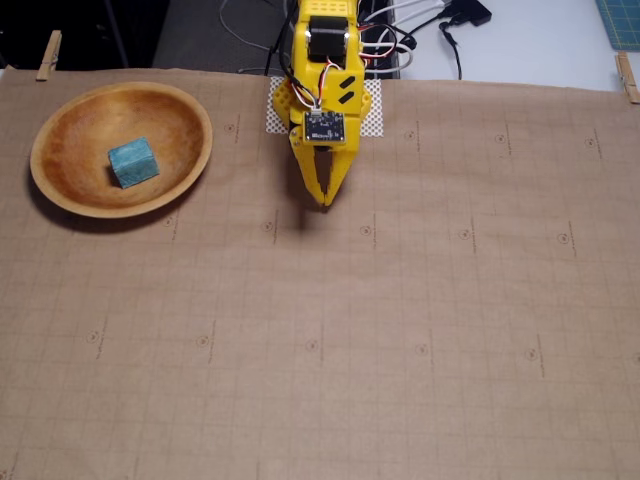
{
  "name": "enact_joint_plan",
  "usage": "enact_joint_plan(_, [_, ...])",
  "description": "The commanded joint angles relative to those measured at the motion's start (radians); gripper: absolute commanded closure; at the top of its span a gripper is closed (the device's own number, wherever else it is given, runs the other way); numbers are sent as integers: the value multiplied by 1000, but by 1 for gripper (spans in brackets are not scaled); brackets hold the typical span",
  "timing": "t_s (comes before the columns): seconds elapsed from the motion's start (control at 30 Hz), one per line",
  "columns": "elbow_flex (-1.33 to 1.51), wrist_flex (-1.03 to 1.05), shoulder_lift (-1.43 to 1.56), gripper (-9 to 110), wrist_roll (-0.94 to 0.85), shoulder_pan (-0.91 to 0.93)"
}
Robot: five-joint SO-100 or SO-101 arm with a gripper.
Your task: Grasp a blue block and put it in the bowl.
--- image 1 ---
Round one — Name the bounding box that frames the small camera circuit board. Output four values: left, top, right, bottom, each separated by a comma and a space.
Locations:
302, 109, 347, 149

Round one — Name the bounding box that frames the white looped cable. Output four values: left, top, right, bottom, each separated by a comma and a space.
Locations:
359, 24, 417, 74

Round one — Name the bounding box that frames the blue block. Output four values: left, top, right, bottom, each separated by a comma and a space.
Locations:
108, 136, 160, 190

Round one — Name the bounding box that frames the black adapter cable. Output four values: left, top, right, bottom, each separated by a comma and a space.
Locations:
438, 18, 463, 81

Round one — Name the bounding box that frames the brown grid paper mat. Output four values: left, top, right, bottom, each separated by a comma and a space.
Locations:
0, 64, 640, 480

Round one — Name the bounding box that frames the wooden clothespin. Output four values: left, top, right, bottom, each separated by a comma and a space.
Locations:
614, 51, 640, 105
35, 29, 63, 82

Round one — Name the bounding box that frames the yellow robot base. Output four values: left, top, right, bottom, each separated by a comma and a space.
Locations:
272, 78, 374, 129

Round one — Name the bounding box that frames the green cutting mat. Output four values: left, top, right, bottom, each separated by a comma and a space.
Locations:
594, 0, 640, 50

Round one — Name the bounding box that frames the yellow gripper with servo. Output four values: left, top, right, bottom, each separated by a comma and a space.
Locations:
285, 13, 364, 209

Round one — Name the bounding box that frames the round wooden bowl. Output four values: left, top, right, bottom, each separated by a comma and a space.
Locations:
29, 81, 214, 220

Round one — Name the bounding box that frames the white mesh mat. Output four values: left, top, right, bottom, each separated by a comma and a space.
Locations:
264, 76, 386, 139

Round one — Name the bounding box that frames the camera board wire bundle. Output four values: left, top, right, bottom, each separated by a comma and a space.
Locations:
279, 9, 346, 113

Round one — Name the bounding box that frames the black power adapter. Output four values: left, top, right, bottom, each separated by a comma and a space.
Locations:
439, 0, 494, 29

